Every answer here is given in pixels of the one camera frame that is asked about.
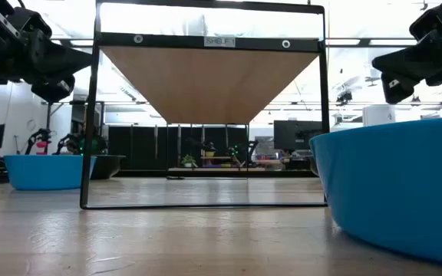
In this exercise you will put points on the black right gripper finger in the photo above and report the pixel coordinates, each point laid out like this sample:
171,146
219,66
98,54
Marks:
395,90
409,61

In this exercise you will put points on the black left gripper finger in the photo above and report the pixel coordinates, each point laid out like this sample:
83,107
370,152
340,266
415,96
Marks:
54,90
60,61

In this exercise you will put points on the black background robot arm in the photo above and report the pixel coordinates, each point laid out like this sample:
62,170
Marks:
38,140

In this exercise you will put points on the blue mini bowl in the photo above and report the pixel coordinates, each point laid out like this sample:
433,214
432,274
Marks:
397,184
44,172

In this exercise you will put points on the white box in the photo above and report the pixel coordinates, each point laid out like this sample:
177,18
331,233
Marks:
378,115

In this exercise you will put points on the person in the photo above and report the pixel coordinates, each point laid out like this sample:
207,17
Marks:
90,143

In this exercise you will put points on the small green potted plant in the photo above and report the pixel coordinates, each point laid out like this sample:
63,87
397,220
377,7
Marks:
188,161

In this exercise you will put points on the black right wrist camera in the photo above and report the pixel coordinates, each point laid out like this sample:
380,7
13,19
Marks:
430,21

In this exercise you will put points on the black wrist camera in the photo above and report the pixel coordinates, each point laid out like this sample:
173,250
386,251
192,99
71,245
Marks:
430,21
31,21

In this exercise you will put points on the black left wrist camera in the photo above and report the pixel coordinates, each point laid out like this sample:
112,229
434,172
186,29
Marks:
31,21

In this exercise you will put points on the black partition wall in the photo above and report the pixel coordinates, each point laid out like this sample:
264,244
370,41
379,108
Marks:
144,147

